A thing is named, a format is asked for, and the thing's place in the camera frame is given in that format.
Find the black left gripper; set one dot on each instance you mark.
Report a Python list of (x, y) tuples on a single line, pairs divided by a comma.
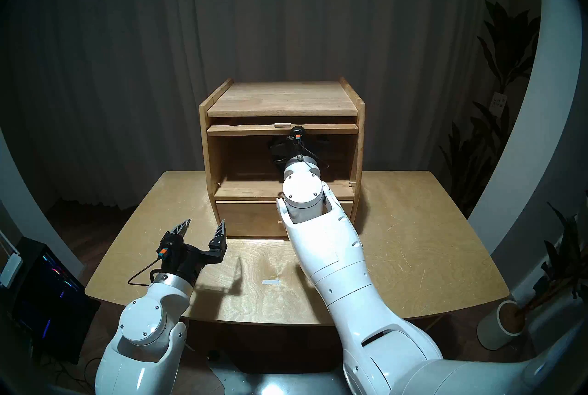
[(181, 261)]

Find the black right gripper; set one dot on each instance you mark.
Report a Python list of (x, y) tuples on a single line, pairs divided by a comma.
[(297, 133)]

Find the wooden flap door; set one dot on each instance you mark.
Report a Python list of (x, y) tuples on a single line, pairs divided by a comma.
[(239, 130)]

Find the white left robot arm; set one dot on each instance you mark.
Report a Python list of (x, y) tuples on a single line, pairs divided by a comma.
[(142, 325)]

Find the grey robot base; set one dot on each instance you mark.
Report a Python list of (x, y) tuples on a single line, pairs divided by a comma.
[(275, 385)]

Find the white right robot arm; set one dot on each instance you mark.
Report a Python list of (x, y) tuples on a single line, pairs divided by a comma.
[(340, 270)]

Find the wooden cabinet drawer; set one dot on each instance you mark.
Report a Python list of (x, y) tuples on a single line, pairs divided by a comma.
[(243, 219)]

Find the wooden cabinet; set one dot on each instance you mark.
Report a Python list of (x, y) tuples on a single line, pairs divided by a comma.
[(282, 100)]

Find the black computer tower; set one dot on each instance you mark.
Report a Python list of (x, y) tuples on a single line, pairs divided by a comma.
[(50, 302)]

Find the white router box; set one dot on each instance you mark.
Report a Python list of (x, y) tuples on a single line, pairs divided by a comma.
[(10, 267)]

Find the white paper plant tag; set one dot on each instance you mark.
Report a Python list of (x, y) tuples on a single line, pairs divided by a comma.
[(498, 102)]

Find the tall plant with tag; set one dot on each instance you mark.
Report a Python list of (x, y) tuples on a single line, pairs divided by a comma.
[(505, 45)]

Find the white round plant pot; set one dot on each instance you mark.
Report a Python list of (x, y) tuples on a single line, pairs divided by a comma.
[(494, 329)]

